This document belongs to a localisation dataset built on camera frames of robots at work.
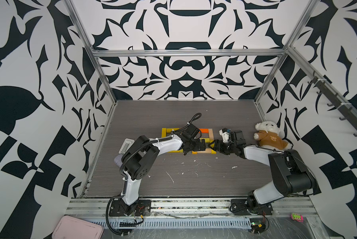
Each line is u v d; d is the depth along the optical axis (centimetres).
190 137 74
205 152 91
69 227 68
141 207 73
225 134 87
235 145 74
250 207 68
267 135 92
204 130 105
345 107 58
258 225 71
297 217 70
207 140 99
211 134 100
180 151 68
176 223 87
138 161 50
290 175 45
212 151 84
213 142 86
